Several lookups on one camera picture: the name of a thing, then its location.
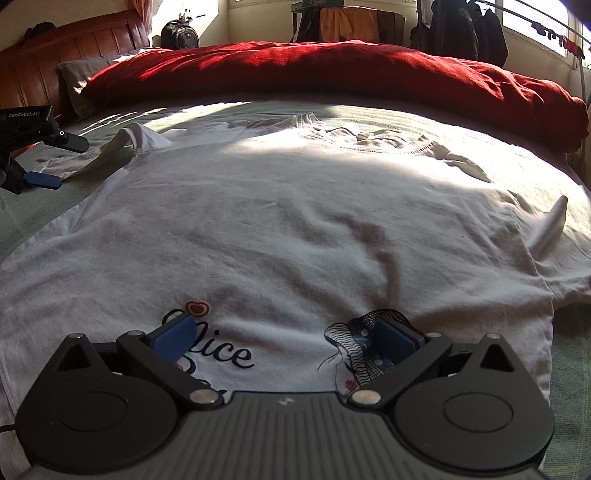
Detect orange curtain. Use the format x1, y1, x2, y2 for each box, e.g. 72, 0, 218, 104
129, 0, 155, 35

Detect dark hanging bag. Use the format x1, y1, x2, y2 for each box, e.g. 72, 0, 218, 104
410, 16, 432, 51

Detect black backpack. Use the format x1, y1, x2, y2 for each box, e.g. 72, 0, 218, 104
161, 19, 200, 49

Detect dark socks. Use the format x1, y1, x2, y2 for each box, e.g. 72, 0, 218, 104
531, 18, 566, 44

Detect dark jacket with badge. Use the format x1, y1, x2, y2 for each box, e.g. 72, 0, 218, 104
429, 0, 478, 61

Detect grey pillow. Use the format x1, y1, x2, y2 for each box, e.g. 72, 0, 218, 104
58, 55, 125, 121

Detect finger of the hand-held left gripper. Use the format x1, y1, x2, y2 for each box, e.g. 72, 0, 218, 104
44, 129, 89, 154
0, 154, 62, 195

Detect white printed t-shirt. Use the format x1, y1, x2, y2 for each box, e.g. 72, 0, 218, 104
0, 112, 591, 480

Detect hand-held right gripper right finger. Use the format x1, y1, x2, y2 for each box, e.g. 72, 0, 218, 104
348, 318, 516, 410

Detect black jacket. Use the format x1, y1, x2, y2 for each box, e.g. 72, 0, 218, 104
471, 2, 509, 68

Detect red duvet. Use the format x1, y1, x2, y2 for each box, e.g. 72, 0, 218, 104
78, 41, 589, 153

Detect wooden cabinet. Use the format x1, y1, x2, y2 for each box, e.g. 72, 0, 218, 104
376, 10, 406, 47

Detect green plaid bed blanket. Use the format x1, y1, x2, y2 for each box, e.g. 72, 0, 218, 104
0, 99, 591, 480

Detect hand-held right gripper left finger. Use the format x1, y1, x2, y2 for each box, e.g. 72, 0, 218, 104
55, 313, 224, 409

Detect wooden headboard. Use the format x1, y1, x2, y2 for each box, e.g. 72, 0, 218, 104
0, 10, 151, 123

